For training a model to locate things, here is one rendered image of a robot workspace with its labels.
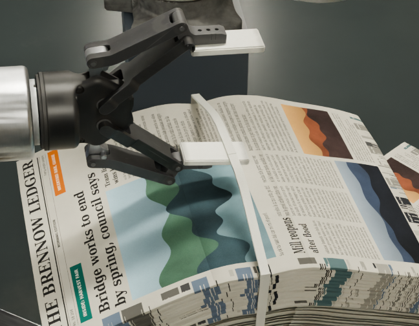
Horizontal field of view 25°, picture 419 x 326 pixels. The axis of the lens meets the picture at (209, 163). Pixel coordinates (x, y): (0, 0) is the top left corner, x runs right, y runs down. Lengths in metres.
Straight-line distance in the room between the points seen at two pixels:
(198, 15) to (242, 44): 0.66
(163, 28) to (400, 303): 0.40
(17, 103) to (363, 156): 0.45
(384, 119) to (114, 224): 2.07
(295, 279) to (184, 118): 0.26
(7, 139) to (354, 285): 0.37
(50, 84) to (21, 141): 0.06
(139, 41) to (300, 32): 2.50
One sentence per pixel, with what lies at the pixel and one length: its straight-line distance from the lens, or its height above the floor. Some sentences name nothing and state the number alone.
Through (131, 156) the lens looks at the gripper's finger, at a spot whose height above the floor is 1.24.
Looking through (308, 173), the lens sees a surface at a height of 1.17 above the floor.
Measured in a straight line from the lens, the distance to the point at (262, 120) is 1.10.
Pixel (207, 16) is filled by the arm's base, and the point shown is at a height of 1.02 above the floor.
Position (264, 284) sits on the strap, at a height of 1.17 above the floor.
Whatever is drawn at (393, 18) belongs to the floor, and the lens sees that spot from 3.46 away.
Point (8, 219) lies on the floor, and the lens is 2.68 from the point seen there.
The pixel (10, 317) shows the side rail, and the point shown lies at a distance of 1.40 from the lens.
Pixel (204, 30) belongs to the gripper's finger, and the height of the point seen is 1.38.
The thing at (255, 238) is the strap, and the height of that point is 1.20.
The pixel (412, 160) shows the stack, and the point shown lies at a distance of 1.60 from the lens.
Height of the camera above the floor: 1.88
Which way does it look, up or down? 42 degrees down
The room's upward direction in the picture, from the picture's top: straight up
